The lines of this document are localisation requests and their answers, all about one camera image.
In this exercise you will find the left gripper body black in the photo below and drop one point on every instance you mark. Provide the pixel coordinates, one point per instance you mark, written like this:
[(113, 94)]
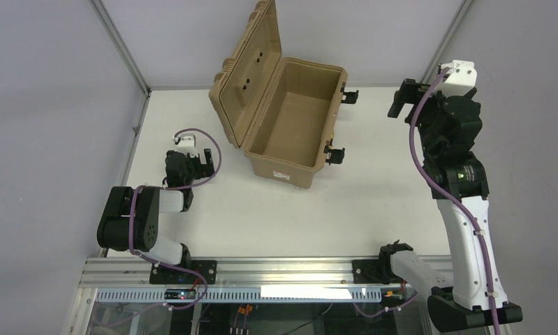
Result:
[(201, 164)]

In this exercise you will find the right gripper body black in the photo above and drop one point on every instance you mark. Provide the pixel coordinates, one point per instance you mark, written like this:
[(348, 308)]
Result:
[(409, 97)]

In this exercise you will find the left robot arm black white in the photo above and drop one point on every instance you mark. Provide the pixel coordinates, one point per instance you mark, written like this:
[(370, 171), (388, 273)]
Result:
[(130, 219)]

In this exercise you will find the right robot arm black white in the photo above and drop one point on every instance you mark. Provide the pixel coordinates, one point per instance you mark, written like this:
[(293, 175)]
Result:
[(474, 297)]

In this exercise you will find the black rear toolbox latch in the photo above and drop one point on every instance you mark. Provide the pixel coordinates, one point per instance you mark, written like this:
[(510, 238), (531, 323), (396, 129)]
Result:
[(349, 97)]

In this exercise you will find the black toolbox latch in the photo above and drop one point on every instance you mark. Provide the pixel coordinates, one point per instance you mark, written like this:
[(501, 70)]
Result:
[(334, 156), (349, 97)]

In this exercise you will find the tan plastic toolbox with lid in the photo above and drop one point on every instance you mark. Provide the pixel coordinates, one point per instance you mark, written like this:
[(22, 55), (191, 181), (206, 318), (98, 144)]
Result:
[(280, 111)]

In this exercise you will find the black front toolbox latch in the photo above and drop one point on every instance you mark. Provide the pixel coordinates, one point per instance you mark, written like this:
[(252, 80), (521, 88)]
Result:
[(334, 156)]

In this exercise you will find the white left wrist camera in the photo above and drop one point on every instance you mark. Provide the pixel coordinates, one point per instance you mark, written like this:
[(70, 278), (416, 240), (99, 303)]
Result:
[(185, 143)]

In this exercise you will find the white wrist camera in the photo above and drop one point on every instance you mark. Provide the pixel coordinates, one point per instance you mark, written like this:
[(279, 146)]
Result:
[(185, 143), (459, 79)]

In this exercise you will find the aluminium frame post right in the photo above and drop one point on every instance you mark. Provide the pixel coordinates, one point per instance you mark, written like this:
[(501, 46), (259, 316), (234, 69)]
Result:
[(445, 41)]

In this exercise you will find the aluminium frame post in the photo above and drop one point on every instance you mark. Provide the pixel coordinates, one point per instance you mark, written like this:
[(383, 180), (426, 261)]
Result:
[(118, 42), (445, 41)]

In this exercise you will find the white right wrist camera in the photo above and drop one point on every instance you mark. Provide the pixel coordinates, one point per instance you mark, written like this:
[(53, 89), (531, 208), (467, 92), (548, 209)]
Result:
[(459, 79)]

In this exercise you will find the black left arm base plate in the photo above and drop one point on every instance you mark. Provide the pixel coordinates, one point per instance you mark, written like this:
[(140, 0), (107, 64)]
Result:
[(167, 276)]

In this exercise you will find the white slotted cable duct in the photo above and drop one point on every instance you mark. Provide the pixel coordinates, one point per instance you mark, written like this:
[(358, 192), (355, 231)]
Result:
[(265, 294)]

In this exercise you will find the aluminium front rail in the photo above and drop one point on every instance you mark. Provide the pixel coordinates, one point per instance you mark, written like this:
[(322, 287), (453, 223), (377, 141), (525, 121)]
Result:
[(230, 272)]

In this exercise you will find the aluminium frame post left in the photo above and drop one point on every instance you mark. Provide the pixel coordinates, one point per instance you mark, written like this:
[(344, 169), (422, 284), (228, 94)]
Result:
[(118, 42)]

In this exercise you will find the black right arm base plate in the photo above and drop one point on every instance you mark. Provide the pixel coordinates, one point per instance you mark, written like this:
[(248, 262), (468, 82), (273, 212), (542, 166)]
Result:
[(374, 270)]

